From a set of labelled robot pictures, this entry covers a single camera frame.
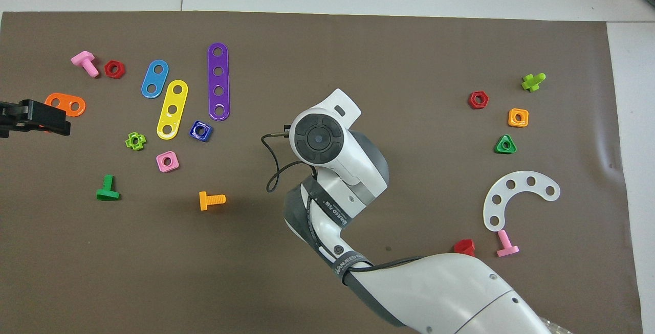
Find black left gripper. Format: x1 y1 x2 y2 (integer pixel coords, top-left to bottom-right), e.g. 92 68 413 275
0 99 71 138

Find dark blue square nut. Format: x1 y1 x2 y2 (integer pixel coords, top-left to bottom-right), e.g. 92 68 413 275
189 120 213 143

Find pink square-head screw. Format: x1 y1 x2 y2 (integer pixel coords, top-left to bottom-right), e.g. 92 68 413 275
71 51 100 78
496 230 520 258

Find dark green screw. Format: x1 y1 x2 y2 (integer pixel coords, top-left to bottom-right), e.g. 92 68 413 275
96 174 121 202

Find pink square nut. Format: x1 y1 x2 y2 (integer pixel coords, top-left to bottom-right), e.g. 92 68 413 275
156 150 180 173

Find orange screw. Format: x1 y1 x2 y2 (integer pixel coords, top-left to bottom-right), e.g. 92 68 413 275
199 191 226 211

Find green triangle nut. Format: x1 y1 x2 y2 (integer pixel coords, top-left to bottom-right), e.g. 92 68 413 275
495 134 517 154

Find light green cross screw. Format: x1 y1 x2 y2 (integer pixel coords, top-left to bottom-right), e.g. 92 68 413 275
521 73 547 93

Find orange three-hole corner plate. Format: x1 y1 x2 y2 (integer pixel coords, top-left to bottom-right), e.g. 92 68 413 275
41 93 86 133

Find blue two-hole plate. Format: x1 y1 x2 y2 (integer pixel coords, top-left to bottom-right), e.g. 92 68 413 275
141 59 169 99

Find yellow three-hole plate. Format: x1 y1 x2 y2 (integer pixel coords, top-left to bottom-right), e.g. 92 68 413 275
156 79 189 141

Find purple four-hole plate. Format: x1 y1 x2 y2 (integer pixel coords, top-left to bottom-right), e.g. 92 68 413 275
207 42 231 121

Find brown table mat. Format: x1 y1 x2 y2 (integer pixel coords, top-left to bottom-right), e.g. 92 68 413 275
0 11 644 334

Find white curved five-hole plate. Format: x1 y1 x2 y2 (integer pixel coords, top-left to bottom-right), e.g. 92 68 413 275
483 171 561 232

